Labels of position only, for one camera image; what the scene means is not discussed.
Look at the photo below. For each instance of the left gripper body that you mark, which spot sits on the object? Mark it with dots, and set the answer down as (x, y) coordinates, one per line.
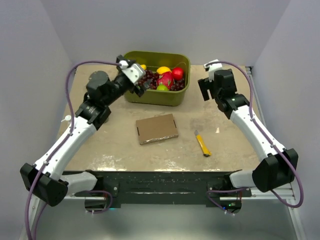
(139, 91)

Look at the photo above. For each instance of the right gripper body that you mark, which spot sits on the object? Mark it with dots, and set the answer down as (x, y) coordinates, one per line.
(204, 85)

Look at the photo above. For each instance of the brown cardboard express box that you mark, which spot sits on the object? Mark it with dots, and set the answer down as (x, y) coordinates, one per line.
(155, 129)

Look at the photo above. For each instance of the yellow utility knife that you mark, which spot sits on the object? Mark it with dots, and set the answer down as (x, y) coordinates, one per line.
(205, 150)

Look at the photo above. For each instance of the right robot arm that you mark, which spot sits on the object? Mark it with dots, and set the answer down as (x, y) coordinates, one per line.
(276, 161)

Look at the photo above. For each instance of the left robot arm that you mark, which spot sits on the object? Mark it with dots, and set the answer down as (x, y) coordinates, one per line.
(45, 178)

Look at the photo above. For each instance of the purple grape bunch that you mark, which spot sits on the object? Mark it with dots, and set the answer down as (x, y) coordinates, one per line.
(149, 81)

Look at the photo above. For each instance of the green lime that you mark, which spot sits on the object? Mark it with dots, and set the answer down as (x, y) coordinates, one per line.
(162, 88)

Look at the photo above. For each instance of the yellow mango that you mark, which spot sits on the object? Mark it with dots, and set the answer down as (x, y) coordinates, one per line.
(143, 66)

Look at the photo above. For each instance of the dark red grape bunch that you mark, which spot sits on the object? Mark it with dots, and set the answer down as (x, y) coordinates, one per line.
(178, 85)

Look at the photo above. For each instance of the pink dragon fruit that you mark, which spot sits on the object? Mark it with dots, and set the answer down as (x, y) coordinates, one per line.
(165, 79)

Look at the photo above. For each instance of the yellow lemon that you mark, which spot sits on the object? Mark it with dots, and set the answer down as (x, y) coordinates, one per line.
(163, 69)

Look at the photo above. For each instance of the red apple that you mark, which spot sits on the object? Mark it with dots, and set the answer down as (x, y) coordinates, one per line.
(177, 73)

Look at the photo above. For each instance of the olive green plastic bin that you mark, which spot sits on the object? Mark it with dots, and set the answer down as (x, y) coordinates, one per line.
(154, 60)

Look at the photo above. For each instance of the pump soap bottle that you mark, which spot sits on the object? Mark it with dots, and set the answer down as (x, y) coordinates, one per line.
(67, 118)

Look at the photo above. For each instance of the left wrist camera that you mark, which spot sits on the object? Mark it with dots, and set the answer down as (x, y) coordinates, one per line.
(132, 70)

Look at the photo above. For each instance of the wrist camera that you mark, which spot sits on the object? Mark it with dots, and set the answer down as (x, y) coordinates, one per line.
(132, 70)
(213, 65)

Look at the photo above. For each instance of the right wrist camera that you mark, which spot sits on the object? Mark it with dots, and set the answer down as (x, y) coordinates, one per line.
(213, 65)

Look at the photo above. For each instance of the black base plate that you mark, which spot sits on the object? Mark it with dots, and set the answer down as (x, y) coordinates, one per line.
(165, 188)

